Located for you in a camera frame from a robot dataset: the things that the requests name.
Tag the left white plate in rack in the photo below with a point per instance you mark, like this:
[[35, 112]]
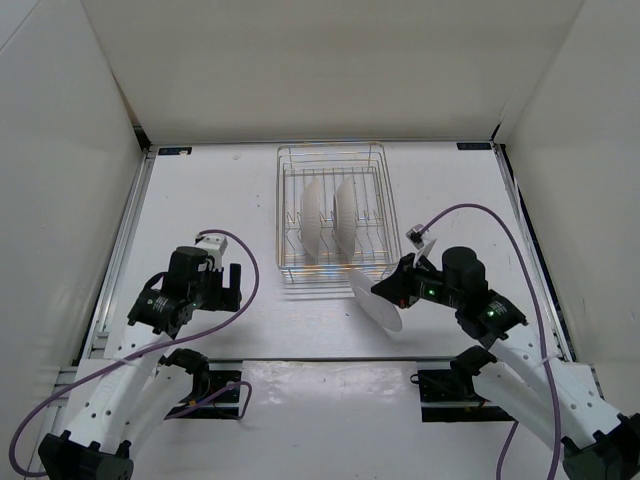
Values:
[[310, 221]]

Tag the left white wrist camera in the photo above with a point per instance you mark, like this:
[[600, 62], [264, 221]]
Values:
[[215, 245]]

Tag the corner label sticker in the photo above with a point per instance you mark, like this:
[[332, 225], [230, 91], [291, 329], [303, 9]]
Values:
[[174, 151], [473, 146]]

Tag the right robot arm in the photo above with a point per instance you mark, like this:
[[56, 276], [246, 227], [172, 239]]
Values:
[[509, 368]]

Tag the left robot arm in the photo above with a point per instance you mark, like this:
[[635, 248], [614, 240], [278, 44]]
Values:
[[147, 378]]

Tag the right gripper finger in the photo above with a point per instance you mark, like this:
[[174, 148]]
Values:
[[391, 291], [404, 272]]

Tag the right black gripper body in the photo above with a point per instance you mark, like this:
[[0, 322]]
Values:
[[428, 286]]

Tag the right corner label sticker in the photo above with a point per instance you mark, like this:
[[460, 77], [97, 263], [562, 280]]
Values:
[[473, 146]]

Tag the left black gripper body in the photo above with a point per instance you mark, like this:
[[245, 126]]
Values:
[[208, 293]]

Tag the left corner label sticker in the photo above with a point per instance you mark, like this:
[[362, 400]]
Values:
[[174, 151]]

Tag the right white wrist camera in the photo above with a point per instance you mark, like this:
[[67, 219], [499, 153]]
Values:
[[422, 241]]

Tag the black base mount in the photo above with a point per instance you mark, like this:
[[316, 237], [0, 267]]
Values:
[[224, 407], [443, 401]]

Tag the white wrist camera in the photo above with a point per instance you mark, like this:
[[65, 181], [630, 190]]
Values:
[[422, 241], [215, 245]]

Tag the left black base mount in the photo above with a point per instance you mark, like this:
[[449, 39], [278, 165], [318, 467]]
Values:
[[224, 407]]

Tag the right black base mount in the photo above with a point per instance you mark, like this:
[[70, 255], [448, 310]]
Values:
[[443, 401]]

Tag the flower pattern plate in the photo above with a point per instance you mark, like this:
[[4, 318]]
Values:
[[345, 217]]

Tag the metal wire dish rack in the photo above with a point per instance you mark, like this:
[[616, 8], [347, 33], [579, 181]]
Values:
[[377, 244]]

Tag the orange sunburst plate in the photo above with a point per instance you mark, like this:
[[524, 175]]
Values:
[[377, 308]]

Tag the aluminium table edge rail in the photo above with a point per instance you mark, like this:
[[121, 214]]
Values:
[[98, 331]]

